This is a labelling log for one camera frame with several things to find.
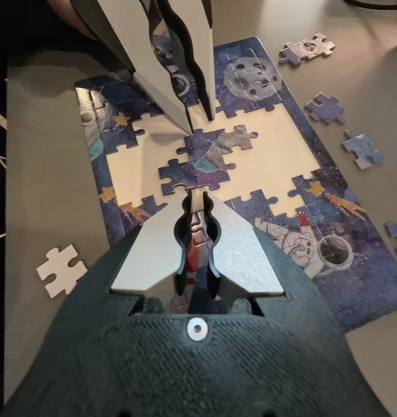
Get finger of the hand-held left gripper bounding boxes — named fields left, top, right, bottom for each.
left=159, top=0, right=216, bottom=122
left=96, top=0, right=194, bottom=135

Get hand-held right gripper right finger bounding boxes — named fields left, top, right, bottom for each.
left=203, top=192, right=288, bottom=299

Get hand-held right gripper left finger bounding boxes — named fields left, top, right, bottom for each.
left=110, top=192, right=196, bottom=299

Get pale porthole joined puzzle pieces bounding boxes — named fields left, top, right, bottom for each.
left=279, top=33, right=336, bottom=68

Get joined satellite puzzle piece cluster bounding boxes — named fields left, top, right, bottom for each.
left=158, top=124, right=258, bottom=197

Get space jigsaw puzzle tray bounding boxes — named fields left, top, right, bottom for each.
left=74, top=36, right=396, bottom=333

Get person's left forearm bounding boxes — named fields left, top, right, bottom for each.
left=0, top=0, right=88, bottom=66

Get person's left hand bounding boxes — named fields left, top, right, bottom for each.
left=67, top=0, right=103, bottom=41

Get white-backed puzzle piece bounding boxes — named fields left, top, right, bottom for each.
left=36, top=244, right=88, bottom=298

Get purple starry puzzle piece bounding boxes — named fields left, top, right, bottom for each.
left=304, top=93, right=346, bottom=125

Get blue and white puzzle piece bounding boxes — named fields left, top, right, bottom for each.
left=341, top=130, right=385, bottom=170

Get black cable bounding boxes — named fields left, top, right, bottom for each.
left=343, top=0, right=397, bottom=8

